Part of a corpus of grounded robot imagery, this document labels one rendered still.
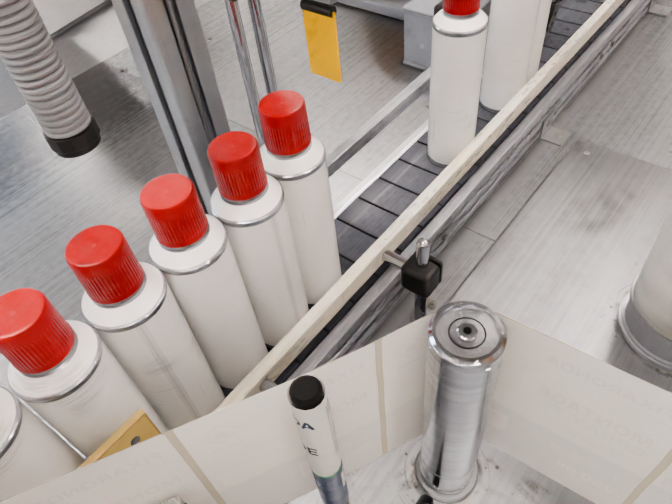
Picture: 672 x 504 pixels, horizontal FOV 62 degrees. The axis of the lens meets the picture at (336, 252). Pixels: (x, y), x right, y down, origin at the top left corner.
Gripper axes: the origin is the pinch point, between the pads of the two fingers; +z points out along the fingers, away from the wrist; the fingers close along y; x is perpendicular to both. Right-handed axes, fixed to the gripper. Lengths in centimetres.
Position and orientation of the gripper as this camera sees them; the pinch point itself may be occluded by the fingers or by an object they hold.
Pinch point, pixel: (541, 19)
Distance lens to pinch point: 80.5
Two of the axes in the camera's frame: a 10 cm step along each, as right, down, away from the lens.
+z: -1.3, 8.3, 5.4
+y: 7.8, 4.2, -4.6
